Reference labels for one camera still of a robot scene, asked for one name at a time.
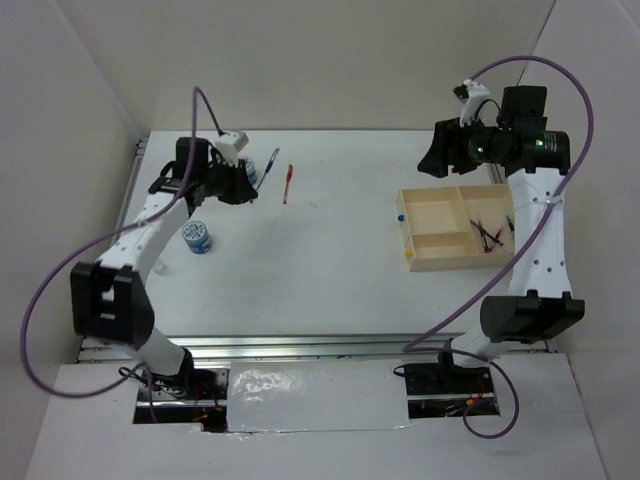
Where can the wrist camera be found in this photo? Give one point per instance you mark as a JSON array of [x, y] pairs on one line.
[[471, 94], [229, 145]]

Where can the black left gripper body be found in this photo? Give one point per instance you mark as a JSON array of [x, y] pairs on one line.
[[224, 181]]

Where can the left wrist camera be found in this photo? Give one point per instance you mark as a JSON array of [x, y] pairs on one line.
[[229, 145]]

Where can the small glue bottle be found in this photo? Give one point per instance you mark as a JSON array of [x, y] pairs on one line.
[[159, 267]]

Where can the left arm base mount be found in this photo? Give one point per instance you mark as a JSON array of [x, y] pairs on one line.
[[203, 403]]

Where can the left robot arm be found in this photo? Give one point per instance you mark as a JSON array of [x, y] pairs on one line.
[[109, 300]]

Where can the blue ballpoint pen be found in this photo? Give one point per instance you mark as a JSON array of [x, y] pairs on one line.
[[268, 167]]

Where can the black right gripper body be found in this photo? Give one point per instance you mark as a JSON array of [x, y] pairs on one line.
[[472, 144]]

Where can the purple gel pen clear cap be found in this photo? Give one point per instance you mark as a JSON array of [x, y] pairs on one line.
[[474, 223]]

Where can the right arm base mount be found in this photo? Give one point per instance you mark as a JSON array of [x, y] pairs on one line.
[[433, 392]]

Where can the cream compartment tray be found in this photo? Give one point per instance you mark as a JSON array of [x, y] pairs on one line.
[[438, 232]]

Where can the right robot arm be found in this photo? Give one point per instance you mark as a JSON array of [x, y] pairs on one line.
[[539, 304]]

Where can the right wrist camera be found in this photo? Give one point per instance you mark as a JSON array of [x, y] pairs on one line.
[[471, 94]]

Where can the red ballpoint pen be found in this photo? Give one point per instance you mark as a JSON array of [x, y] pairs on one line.
[[288, 179]]

